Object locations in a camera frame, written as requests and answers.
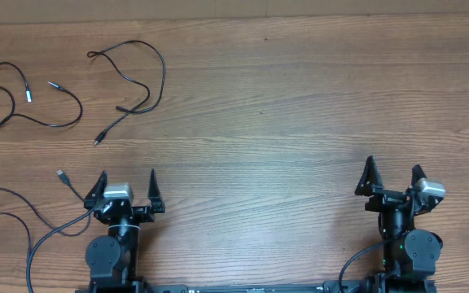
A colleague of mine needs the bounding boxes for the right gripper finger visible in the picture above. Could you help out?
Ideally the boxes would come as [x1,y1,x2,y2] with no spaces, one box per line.
[354,155,384,196]
[411,164,427,187]

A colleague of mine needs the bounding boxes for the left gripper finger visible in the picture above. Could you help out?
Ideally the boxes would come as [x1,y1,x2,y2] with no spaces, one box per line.
[147,169,165,213]
[84,171,107,208]

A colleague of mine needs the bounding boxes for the black USB cable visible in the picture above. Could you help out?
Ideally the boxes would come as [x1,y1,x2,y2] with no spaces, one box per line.
[86,39,167,147]
[0,61,84,134]
[0,169,93,256]

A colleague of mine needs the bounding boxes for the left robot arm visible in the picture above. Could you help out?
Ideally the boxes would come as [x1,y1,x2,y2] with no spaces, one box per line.
[84,171,165,292]

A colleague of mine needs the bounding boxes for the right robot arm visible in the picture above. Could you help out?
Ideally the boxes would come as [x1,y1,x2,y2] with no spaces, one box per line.
[354,155,446,292]

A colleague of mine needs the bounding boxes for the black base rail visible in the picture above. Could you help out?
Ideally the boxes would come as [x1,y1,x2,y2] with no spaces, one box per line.
[76,280,438,293]

